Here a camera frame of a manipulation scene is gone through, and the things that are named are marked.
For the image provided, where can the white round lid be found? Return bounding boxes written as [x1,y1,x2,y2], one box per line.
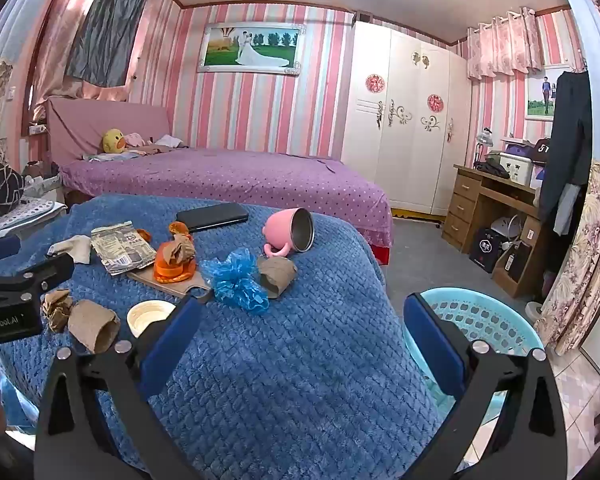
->
[127,300,177,339]

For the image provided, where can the floral door curtain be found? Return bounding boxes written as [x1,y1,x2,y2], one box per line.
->
[535,160,600,356]

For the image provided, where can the yellow duck plush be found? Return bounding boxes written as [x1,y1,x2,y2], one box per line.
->
[102,128,128,155]

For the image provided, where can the framed wedding photo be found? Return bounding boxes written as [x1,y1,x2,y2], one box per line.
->
[198,22,306,77]

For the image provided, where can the beige cloth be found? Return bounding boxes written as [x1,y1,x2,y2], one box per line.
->
[46,235,93,265]

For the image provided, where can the white storage box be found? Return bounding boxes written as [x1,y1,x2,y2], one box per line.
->
[499,152,535,187]

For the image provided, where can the pink satin curtain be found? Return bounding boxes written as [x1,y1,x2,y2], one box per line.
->
[30,0,131,121]

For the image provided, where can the black smartphone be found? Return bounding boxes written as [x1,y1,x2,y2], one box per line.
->
[176,203,250,233]

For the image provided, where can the pink steel-lined mug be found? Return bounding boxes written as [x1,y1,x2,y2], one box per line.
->
[261,207,314,259]

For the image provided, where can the pink covered headboard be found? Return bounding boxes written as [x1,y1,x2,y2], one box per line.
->
[45,97,173,166]

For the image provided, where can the purple polka dot bed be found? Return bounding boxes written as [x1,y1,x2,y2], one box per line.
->
[60,147,396,267]

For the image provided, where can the orange plastic wrapper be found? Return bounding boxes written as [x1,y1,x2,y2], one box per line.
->
[153,250,198,283]

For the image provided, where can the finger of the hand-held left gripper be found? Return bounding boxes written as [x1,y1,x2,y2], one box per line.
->
[0,253,76,306]
[0,235,22,266]

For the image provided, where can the grey curtain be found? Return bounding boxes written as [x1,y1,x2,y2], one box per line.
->
[64,0,153,88]

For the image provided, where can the black paper bag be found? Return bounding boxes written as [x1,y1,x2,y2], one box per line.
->
[469,228,506,273]

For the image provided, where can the cream wardrobe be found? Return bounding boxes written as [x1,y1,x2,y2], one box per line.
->
[341,20,473,217]

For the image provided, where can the crumpled blue plastic bag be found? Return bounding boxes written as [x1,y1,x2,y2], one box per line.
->
[200,248,271,315]

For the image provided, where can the light blue plastic basket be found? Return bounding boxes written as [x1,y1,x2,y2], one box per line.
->
[404,287,547,466]

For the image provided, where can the printed snack packet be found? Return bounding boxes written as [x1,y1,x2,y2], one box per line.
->
[90,221,157,276]

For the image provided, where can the pink floral valance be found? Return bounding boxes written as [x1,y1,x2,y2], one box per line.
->
[467,7,543,81]

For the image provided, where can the crumpled brown paper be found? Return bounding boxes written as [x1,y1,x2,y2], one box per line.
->
[160,234,197,265]
[41,288,75,333]

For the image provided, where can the wooden desk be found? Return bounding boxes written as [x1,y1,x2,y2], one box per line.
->
[441,164,548,298]

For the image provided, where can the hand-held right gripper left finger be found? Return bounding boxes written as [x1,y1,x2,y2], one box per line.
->
[34,297,206,480]

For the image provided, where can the dark hanging jacket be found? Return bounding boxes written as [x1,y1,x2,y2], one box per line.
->
[537,70,593,223]

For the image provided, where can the torn brown cardboard tube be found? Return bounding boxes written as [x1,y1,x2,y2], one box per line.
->
[257,256,299,299]

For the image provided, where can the desk lamp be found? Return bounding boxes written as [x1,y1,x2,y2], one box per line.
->
[472,127,494,168]

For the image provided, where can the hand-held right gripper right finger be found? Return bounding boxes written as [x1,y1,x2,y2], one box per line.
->
[402,291,568,480]

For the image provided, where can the wall poster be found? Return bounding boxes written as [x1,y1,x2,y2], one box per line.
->
[525,67,563,122]

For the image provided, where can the beige phone case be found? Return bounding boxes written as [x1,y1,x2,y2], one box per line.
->
[127,265,213,300]

